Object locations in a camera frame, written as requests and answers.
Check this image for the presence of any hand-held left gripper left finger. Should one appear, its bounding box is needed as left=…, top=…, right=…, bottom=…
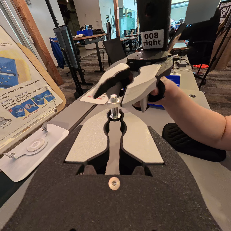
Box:
left=65, top=109, right=111, bottom=175

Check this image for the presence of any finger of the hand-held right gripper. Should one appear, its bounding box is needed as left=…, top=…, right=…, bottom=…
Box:
left=93, top=63, right=131, bottom=99
left=120, top=64, right=162, bottom=108

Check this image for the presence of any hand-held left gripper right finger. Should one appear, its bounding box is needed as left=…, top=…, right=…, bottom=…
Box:
left=119, top=110, right=164, bottom=175

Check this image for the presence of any steel hex nut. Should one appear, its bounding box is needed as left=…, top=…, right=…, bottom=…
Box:
left=108, top=98, right=121, bottom=109

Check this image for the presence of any steel hex bolt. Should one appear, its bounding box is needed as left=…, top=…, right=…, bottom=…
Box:
left=110, top=94, right=118, bottom=119

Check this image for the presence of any person's right forearm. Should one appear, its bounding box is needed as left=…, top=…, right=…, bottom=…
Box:
left=170, top=90, right=231, bottom=151

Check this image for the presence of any person's right hand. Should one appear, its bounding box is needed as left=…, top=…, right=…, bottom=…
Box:
left=134, top=76, right=182, bottom=109

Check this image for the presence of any black office chair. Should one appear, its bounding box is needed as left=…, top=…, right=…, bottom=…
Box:
left=103, top=36, right=127, bottom=67

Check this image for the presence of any paper sheet with red label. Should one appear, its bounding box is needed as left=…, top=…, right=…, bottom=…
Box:
left=79, top=89, right=109, bottom=105

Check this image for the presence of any white stand base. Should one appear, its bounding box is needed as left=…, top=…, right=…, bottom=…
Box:
left=0, top=121, right=69, bottom=182

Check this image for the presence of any wooden top desk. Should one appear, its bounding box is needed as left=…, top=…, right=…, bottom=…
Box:
left=72, top=33, right=107, bottom=72

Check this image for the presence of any small blue storage bin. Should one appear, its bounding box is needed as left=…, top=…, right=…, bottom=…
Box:
left=77, top=29, right=93, bottom=36

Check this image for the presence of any wooden sign board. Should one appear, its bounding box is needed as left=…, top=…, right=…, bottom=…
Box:
left=0, top=23, right=66, bottom=154

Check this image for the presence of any black display on stand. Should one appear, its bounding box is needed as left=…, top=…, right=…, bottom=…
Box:
left=53, top=24, right=94, bottom=99

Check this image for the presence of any blue cloth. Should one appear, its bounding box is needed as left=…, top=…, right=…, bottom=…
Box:
left=50, top=37, right=66, bottom=69

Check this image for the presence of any black framed marker sign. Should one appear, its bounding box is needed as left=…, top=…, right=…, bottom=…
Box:
left=217, top=0, right=231, bottom=24

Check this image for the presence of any printed instruction sheet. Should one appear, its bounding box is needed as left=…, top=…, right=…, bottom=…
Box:
left=0, top=25, right=64, bottom=145

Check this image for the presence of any beige coat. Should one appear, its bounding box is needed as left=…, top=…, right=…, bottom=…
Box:
left=210, top=23, right=231, bottom=71

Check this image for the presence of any wooden post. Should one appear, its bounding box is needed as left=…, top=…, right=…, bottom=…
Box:
left=11, top=0, right=64, bottom=87

